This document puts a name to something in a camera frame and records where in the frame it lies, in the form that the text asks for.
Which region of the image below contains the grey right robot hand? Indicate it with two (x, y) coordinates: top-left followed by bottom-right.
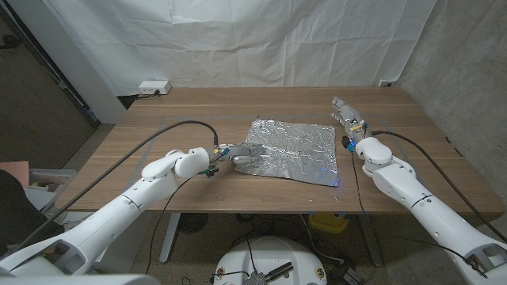
(330, 96), (372, 145)

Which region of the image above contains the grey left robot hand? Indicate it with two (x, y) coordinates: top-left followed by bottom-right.
(205, 142), (267, 166)

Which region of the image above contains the crinkled aluminum foil sheet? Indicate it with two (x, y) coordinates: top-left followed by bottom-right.
(234, 119), (341, 188)

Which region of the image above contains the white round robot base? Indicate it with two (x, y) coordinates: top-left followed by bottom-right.
(212, 236), (328, 285)

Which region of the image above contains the black round floor fan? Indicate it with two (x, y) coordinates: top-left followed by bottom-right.
(177, 212), (209, 234)

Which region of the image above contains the white creased backdrop sheet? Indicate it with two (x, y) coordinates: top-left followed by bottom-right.
(41, 0), (436, 97)

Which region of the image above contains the yellow object under table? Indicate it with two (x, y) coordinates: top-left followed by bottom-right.
(308, 212), (349, 234)

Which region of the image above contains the white power strip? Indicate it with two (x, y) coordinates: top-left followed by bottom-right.
(138, 80), (172, 96)

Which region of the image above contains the white table leg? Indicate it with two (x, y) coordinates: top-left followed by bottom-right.
(158, 212), (182, 264)

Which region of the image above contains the grey table leg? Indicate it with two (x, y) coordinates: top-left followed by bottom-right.
(358, 213), (384, 267)

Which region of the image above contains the black tool on base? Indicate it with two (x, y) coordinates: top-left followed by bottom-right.
(245, 261), (295, 285)

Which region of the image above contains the clear plastic storage bin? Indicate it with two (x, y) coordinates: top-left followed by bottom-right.
(23, 168), (78, 215)

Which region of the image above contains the person in dark clothing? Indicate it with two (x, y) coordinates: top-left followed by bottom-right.
(0, 168), (67, 257)

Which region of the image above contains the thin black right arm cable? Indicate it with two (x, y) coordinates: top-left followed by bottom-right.
(350, 150), (489, 279)

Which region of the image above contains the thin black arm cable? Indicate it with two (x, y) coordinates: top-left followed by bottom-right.
(144, 173), (197, 275)
(350, 150), (489, 279)

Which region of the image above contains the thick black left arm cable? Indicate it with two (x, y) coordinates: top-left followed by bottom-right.
(15, 120), (219, 254)

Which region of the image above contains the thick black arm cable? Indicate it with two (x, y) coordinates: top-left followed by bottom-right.
(15, 120), (219, 254)
(371, 130), (507, 243)

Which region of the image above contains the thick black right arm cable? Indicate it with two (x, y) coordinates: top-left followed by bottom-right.
(371, 130), (507, 243)

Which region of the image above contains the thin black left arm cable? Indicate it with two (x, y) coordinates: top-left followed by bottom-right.
(144, 173), (197, 275)

